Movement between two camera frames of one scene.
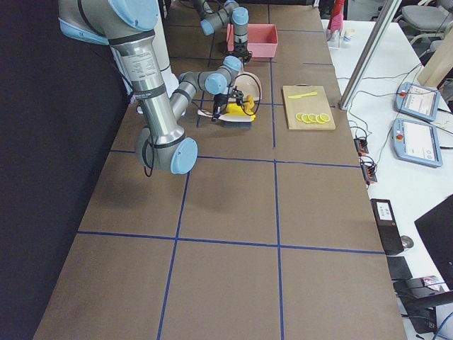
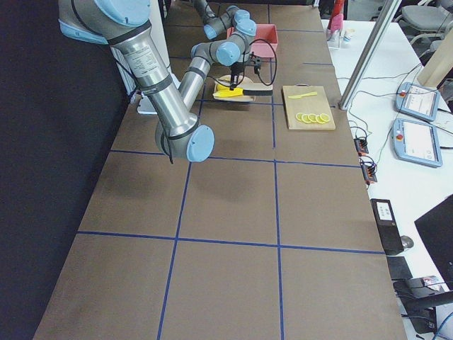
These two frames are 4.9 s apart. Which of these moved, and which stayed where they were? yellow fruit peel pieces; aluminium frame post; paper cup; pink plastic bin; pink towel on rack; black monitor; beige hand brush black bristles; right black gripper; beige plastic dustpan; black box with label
Moved: right black gripper; yellow fruit peel pieces; beige hand brush black bristles; beige plastic dustpan
Stayed: pink plastic bin; aluminium frame post; pink towel on rack; black monitor; black box with label; paper cup
